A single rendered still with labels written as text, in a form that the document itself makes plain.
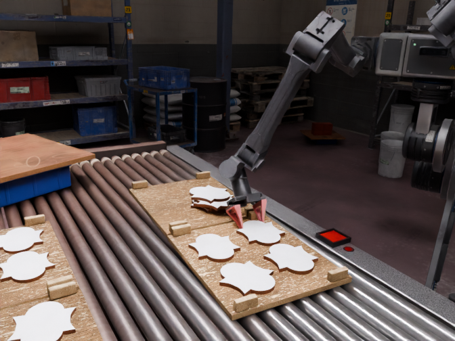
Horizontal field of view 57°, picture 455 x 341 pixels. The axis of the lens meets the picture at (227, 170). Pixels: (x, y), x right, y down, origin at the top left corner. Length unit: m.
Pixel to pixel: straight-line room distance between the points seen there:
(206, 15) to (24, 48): 2.90
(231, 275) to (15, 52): 4.69
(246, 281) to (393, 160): 3.98
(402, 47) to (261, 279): 1.01
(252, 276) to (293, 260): 0.14
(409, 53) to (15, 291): 1.44
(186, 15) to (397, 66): 5.46
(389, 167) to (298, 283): 3.93
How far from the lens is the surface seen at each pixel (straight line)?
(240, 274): 1.09
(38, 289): 1.13
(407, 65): 1.69
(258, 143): 1.31
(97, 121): 5.78
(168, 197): 1.57
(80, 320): 1.00
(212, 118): 5.32
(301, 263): 1.16
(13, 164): 1.72
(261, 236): 1.27
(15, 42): 5.48
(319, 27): 1.24
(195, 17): 7.00
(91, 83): 5.65
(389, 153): 4.91
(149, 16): 6.63
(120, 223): 1.43
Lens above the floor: 1.53
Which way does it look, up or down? 19 degrees down
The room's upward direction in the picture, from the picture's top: 2 degrees clockwise
